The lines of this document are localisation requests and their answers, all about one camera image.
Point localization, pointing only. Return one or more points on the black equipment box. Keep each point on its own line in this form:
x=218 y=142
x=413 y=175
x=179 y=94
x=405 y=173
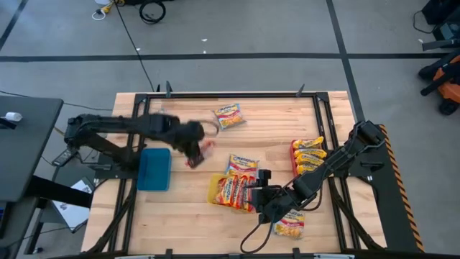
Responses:
x=445 y=18

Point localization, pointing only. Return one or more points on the red plastic bin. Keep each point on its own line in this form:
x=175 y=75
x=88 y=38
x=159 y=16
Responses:
x=292 y=158

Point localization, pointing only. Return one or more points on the red Maruchan noodle packet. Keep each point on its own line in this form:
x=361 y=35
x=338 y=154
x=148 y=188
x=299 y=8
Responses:
x=240 y=190
x=225 y=190
x=251 y=196

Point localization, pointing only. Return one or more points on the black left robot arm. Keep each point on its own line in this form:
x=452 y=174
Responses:
x=108 y=124

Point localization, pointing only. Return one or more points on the small white object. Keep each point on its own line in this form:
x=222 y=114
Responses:
x=13 y=116

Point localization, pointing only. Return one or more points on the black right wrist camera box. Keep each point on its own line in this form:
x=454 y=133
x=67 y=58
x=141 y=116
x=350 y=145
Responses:
x=264 y=177

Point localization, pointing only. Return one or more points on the black metal table frame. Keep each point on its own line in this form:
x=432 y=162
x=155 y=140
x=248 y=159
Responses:
x=230 y=95

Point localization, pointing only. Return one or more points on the yellow Maruchan noodle packet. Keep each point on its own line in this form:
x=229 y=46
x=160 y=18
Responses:
x=311 y=153
x=306 y=168
x=308 y=143
x=309 y=160

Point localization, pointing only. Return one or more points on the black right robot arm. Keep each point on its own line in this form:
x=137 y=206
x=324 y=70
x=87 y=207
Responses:
x=338 y=162

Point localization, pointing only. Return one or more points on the black remote control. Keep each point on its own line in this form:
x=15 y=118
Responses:
x=64 y=157

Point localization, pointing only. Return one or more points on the orange and black machine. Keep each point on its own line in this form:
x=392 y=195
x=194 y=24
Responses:
x=449 y=86

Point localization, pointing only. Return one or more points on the black desk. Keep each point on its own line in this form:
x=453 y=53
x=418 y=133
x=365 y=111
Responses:
x=25 y=151

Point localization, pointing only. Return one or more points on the blue plastic bin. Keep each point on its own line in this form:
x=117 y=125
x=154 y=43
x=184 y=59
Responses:
x=154 y=169

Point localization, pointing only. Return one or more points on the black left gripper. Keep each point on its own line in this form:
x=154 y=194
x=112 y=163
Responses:
x=187 y=135

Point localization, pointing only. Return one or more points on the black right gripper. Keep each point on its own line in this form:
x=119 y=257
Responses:
x=269 y=205

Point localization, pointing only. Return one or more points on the white paper sheet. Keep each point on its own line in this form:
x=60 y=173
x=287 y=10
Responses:
x=73 y=212

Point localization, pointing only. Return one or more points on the blue-edged Maruchan noodle packet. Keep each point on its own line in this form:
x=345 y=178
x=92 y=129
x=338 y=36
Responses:
x=209 y=147
x=289 y=224
x=229 y=116
x=241 y=164

